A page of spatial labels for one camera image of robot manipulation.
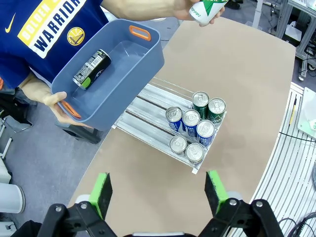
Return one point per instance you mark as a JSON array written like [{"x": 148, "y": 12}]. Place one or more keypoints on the clear white can dispenser rack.
[{"x": 148, "y": 113}]

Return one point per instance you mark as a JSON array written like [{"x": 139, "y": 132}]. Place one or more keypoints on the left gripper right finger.
[{"x": 217, "y": 195}]

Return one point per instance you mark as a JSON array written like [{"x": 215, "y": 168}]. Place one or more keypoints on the person's left hand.
[{"x": 182, "y": 10}]

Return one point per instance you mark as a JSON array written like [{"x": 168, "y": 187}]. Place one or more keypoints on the black Pepsi can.
[
  {"x": 178, "y": 144},
  {"x": 92, "y": 69},
  {"x": 194, "y": 152}
]

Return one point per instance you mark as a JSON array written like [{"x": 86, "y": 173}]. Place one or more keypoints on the aluminium frame rack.
[{"x": 296, "y": 14}]

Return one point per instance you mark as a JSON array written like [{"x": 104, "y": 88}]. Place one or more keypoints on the white plastic bag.
[{"x": 293, "y": 30}]

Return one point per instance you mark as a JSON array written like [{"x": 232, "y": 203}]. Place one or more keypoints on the green beverage can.
[
  {"x": 200, "y": 101},
  {"x": 207, "y": 12},
  {"x": 216, "y": 108}
]

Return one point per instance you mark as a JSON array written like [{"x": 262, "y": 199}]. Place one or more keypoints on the person's left forearm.
[{"x": 138, "y": 8}]

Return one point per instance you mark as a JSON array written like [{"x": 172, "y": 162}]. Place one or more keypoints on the person's right forearm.
[{"x": 34, "y": 89}]

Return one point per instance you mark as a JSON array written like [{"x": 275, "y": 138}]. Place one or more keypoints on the blue beverage can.
[
  {"x": 174, "y": 117},
  {"x": 205, "y": 130},
  {"x": 191, "y": 121}
]

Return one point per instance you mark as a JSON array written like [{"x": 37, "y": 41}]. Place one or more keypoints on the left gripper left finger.
[{"x": 98, "y": 197}]

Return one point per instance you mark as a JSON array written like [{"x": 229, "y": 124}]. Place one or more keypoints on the white slatted platform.
[{"x": 284, "y": 172}]

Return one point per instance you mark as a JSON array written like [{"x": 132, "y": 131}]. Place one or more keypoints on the person in blue Warriors shirt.
[{"x": 37, "y": 37}]

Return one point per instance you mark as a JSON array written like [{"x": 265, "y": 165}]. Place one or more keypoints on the person's right hand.
[{"x": 53, "y": 101}]

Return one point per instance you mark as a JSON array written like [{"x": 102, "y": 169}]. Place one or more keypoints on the white cylindrical object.
[{"x": 10, "y": 197}]

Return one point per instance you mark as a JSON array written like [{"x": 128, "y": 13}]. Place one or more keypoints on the grey plastic stool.
[{"x": 81, "y": 133}]

